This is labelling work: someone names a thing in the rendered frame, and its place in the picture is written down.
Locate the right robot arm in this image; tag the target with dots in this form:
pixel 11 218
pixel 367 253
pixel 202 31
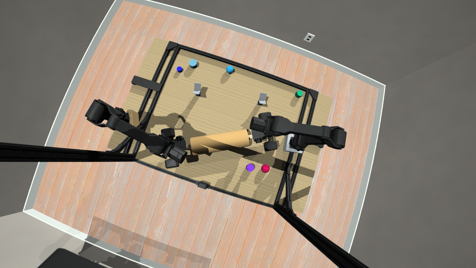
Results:
pixel 305 134

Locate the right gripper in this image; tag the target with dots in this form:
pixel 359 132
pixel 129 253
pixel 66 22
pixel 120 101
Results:
pixel 270 144

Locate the short dark cylinder with light blue top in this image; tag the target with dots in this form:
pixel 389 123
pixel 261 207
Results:
pixel 193 63

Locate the cream cylindrical bar with blue band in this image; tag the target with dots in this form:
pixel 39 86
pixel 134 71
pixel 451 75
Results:
pixel 219 142

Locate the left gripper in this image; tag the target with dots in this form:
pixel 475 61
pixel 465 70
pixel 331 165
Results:
pixel 169 132

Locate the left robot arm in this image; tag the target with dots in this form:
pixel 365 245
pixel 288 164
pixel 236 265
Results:
pixel 118 120

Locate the pink sphere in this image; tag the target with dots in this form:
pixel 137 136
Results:
pixel 265 168

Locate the green cylinder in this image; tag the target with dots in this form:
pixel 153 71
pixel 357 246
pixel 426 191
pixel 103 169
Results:
pixel 298 93

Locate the purple cylinder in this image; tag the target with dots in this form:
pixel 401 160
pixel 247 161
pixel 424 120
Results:
pixel 250 167

